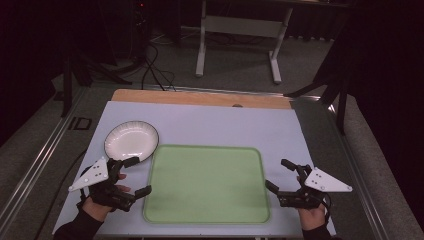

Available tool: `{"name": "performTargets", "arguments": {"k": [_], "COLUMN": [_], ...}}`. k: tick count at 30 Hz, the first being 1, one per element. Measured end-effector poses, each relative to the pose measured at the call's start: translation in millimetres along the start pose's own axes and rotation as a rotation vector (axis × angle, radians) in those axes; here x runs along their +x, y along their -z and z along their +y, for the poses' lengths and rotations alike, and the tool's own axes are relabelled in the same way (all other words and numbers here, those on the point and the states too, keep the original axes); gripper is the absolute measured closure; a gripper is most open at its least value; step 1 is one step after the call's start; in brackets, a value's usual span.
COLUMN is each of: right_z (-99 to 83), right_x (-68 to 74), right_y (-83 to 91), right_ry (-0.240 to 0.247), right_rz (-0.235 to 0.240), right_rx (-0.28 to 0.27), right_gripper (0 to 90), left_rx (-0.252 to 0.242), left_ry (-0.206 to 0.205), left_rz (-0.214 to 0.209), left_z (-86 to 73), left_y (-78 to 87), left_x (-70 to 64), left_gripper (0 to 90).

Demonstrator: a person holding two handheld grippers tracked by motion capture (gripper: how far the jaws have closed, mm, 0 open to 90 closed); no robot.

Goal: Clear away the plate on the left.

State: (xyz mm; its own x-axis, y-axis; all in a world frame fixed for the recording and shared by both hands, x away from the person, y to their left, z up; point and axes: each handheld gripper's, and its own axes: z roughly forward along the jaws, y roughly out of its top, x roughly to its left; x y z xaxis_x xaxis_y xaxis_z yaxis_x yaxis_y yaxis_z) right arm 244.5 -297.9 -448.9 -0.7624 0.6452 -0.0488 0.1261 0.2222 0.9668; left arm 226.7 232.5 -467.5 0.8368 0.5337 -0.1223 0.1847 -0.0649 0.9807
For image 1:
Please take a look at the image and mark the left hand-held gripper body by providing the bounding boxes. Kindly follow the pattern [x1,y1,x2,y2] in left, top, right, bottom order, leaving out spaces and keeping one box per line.
[68,156,137,213]

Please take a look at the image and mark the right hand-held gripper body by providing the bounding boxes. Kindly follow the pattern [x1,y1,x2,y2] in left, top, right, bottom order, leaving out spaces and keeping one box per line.
[276,164,354,210]

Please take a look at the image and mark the white plate with dark rim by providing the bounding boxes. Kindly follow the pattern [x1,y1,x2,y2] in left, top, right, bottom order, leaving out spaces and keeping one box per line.
[103,120,160,164]

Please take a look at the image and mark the person's left hand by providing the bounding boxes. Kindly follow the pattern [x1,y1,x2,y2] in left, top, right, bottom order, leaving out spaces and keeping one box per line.
[82,172,132,223]

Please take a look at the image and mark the person's right hand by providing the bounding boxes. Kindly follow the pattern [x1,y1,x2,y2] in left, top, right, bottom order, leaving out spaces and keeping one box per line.
[296,176,330,232]

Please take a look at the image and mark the green tray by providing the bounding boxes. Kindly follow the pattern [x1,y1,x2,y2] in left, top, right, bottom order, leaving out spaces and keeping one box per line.
[142,143,271,225]

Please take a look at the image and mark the pale blue table mat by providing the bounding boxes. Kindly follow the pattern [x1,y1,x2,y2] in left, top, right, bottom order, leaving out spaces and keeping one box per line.
[52,100,337,239]

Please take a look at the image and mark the black metal stand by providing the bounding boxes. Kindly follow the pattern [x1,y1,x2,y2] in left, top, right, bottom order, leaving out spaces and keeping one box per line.
[60,49,134,118]
[284,31,355,136]

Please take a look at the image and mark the wooden table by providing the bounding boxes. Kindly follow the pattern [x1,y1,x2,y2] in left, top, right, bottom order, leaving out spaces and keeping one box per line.
[110,88,293,110]

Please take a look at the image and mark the dark computer tower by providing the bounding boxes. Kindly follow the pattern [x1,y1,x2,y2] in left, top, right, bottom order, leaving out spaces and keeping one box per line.
[130,0,152,62]

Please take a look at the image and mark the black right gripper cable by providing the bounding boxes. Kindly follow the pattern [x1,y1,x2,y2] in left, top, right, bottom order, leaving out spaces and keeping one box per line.
[320,192,333,225]

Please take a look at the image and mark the metal floor rail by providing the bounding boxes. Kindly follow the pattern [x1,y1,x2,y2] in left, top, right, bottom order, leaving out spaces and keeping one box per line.
[0,85,88,228]
[327,102,392,240]

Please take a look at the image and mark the black square floor bracket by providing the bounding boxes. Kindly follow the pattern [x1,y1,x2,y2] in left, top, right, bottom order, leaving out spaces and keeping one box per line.
[67,116,93,131]

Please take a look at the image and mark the black floor cables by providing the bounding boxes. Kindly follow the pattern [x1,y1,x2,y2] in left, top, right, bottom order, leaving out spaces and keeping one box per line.
[140,42,178,92]

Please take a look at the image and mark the white metal desk frame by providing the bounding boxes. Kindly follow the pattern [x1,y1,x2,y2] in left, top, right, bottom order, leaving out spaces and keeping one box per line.
[194,0,295,85]

